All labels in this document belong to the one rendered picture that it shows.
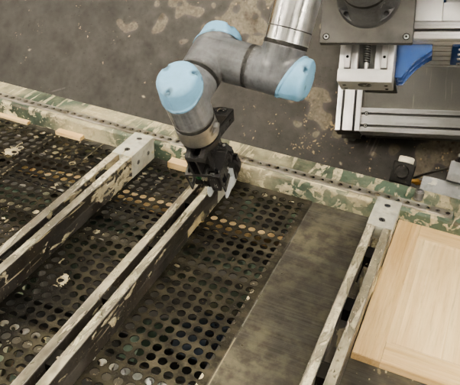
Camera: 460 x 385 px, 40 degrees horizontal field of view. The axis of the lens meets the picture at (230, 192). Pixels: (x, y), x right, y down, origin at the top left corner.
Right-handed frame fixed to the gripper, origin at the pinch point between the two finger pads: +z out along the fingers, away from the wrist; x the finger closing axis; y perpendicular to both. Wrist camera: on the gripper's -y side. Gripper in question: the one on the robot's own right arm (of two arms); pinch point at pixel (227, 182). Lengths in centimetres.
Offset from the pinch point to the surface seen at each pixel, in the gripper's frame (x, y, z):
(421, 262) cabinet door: 40, -3, 33
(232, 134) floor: -42, -87, 103
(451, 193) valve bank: 46, -32, 49
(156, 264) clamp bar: -15.6, 15.1, 11.8
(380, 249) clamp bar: 30.6, -0.6, 24.6
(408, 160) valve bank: 34, -39, 45
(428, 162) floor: 39, -81, 106
